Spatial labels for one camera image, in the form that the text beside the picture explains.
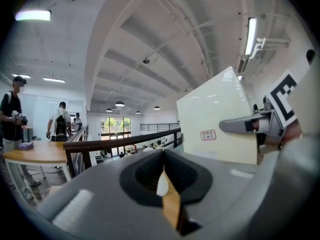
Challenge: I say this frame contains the purple cloth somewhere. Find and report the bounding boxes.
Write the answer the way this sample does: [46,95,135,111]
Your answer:
[18,141,35,151]

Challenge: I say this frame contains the long wooden desk white legs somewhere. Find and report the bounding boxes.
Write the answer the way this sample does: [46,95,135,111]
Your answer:
[2,140,74,183]

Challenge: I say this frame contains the long ceiling tube light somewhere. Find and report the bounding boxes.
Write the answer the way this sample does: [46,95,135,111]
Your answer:
[14,8,52,22]
[244,17,258,56]

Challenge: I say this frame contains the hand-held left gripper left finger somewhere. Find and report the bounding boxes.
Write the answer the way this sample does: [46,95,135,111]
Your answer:
[37,149,180,240]

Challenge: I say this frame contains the white ceiling air conditioner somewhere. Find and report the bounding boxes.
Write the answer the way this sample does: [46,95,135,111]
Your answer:
[236,54,251,74]

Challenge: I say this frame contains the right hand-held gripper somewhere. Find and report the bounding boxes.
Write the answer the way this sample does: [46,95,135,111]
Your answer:
[219,69,300,155]

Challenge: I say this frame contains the black metal railing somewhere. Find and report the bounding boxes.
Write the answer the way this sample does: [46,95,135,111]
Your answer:
[62,124,183,179]

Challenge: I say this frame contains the person's right forearm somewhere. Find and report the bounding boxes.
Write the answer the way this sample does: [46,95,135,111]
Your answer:
[281,118,304,149]

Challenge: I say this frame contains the thin black balcony railing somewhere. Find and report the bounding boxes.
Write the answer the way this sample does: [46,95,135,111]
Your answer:
[139,122,181,133]

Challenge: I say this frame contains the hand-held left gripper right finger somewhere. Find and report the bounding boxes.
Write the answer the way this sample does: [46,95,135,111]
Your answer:
[164,149,273,240]

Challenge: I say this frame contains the wooden table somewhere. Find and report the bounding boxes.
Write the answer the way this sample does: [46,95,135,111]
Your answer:
[161,181,188,236]

